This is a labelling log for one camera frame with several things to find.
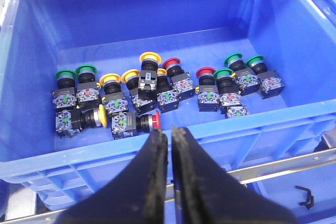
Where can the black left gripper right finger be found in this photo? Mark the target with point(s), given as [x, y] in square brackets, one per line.
[205, 193]

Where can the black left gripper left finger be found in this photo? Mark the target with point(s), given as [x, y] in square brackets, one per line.
[135, 195]

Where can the yellow push button switch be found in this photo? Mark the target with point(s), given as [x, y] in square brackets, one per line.
[131, 79]
[113, 99]
[148, 76]
[69, 123]
[166, 95]

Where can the lower left blue crate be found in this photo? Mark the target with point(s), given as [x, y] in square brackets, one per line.
[282, 190]

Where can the left blue plastic crate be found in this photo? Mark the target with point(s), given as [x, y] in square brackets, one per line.
[40, 37]

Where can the stainless steel rack rail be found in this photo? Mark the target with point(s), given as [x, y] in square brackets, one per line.
[22, 203]

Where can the red push button switch lying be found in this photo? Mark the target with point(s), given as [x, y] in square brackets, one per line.
[128, 124]

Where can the green push button switch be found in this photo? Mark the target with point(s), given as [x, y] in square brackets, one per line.
[247, 81]
[230, 100]
[88, 89]
[64, 97]
[271, 84]

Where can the yellow push button switch lying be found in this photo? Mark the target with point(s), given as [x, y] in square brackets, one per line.
[69, 123]

